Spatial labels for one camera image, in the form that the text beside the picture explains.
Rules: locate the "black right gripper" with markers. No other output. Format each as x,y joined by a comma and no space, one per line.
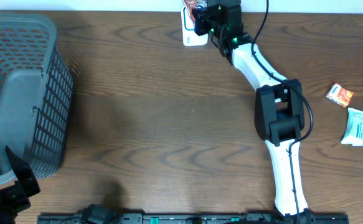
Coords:
201,18

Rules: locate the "red patterned packet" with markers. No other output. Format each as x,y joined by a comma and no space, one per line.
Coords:
193,4

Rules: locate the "orange small box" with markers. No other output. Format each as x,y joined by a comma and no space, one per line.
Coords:
339,95

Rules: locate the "teal white wipes packet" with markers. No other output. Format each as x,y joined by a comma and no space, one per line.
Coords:
354,128

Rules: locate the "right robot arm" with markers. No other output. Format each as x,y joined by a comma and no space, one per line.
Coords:
280,106

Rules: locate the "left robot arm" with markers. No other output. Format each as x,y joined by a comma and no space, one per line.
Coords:
14,199

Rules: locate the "white barcode scanner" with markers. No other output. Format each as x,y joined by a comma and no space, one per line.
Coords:
189,37

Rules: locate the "grey plastic mesh basket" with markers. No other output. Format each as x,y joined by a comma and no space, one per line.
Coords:
36,91

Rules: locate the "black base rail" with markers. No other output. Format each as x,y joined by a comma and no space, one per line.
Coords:
137,218

